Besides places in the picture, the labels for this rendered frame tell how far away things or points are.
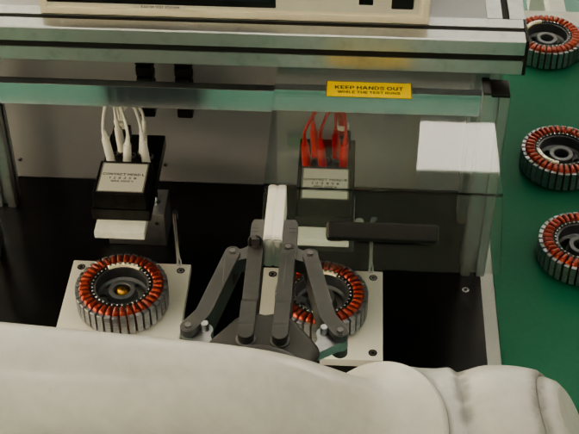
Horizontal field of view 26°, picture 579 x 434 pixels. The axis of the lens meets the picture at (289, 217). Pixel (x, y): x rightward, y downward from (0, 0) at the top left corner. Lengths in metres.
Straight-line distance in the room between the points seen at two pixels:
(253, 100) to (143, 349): 0.85
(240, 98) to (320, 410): 0.84
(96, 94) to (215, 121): 0.25
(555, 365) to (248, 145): 0.50
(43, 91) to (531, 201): 0.69
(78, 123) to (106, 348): 1.10
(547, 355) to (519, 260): 0.17
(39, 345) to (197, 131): 1.09
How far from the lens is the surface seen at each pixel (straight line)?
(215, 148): 1.69
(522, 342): 1.56
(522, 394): 0.70
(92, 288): 1.53
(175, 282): 1.57
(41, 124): 1.71
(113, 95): 1.46
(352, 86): 1.40
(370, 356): 1.48
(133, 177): 1.51
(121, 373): 0.61
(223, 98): 1.44
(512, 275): 1.65
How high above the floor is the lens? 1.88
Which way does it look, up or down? 42 degrees down
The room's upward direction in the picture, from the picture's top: straight up
